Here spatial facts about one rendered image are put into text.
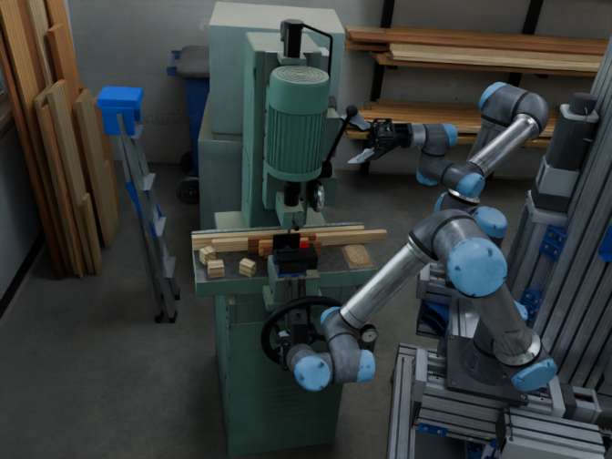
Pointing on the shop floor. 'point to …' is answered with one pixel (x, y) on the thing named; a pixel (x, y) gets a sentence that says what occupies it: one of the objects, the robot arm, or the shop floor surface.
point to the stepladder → (140, 190)
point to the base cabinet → (268, 392)
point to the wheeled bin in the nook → (196, 94)
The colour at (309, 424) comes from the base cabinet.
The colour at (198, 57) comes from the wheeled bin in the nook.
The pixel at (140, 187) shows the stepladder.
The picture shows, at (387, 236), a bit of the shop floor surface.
